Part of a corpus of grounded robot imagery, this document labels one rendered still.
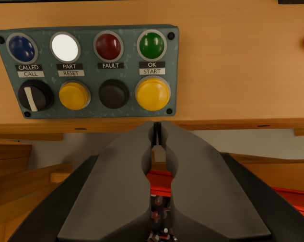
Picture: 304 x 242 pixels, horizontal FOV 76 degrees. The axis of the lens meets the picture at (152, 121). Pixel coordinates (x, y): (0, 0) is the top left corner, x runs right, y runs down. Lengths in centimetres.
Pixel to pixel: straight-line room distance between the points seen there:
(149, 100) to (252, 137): 109
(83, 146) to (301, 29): 107
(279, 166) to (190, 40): 23
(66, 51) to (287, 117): 22
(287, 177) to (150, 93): 26
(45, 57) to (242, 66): 19
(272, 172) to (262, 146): 91
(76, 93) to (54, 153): 107
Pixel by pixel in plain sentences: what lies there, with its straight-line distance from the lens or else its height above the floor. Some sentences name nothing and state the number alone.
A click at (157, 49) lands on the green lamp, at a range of 17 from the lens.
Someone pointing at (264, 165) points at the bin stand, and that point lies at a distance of 34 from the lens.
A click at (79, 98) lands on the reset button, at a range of 18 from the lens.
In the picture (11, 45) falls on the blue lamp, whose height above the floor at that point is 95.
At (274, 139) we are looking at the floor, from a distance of 129.
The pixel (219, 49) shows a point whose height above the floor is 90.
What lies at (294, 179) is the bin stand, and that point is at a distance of 37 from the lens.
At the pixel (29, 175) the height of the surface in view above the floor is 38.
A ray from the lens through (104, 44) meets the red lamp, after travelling 17.
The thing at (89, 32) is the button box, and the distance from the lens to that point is 17.
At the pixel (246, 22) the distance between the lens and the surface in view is 26.
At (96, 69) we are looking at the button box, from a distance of 18.
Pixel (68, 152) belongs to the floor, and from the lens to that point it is 120.
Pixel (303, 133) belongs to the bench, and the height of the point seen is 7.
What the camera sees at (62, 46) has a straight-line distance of 18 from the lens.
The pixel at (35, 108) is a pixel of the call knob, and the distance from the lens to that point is 20.
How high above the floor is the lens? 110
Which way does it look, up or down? 83 degrees down
